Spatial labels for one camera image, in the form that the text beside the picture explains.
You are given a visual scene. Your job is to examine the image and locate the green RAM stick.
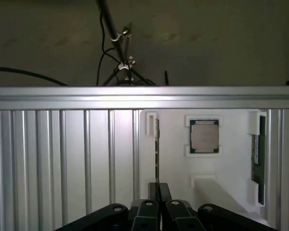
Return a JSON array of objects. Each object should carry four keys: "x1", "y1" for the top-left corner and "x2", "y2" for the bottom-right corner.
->
[{"x1": 250, "y1": 115, "x2": 266, "y2": 205}]

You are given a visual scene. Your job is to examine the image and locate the white parts rack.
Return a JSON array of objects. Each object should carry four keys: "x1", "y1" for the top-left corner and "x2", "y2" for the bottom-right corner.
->
[{"x1": 138, "y1": 108, "x2": 268, "y2": 223}]

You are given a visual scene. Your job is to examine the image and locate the CPU with silver lid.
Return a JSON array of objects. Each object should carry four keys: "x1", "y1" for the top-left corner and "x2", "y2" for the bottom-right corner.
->
[{"x1": 189, "y1": 119, "x2": 220, "y2": 154}]

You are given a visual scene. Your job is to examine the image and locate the metal tripod stand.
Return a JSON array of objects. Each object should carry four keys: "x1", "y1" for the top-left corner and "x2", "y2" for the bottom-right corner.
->
[{"x1": 95, "y1": 0, "x2": 158, "y2": 87}]

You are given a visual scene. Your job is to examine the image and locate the aluminium table edge rail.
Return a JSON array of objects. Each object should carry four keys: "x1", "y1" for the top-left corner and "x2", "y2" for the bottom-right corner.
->
[{"x1": 0, "y1": 86, "x2": 289, "y2": 110}]

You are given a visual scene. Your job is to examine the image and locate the thin black stand cable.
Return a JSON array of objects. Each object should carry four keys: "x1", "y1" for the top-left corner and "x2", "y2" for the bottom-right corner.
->
[{"x1": 96, "y1": 12, "x2": 121, "y2": 87}]

